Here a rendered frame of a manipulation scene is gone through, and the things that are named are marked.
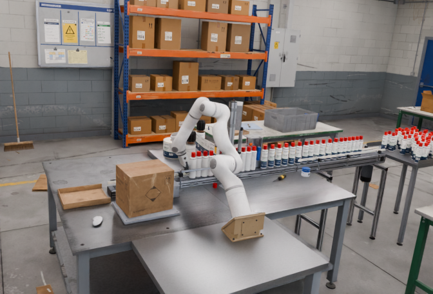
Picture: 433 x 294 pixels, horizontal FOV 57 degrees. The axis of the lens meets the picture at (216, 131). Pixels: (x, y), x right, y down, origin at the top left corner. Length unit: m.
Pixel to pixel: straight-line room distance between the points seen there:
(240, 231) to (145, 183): 0.64
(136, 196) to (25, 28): 4.88
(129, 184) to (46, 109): 4.84
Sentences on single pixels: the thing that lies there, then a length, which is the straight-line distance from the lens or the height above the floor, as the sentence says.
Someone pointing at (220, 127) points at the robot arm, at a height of 1.39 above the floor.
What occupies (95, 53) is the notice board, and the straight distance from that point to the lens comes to 7.04.
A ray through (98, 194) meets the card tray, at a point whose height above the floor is 0.83.
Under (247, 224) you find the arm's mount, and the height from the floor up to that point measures 0.93.
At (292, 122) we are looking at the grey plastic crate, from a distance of 5.09.
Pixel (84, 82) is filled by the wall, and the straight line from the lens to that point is 7.18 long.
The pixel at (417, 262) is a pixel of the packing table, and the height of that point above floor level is 0.36.
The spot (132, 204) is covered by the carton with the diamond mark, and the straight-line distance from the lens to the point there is 2.51.
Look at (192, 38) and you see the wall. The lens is 7.75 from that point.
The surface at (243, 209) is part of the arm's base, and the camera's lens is 2.38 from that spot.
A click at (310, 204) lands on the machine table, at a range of 2.99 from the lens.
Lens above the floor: 2.01
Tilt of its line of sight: 15 degrees down
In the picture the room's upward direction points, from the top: 4 degrees clockwise
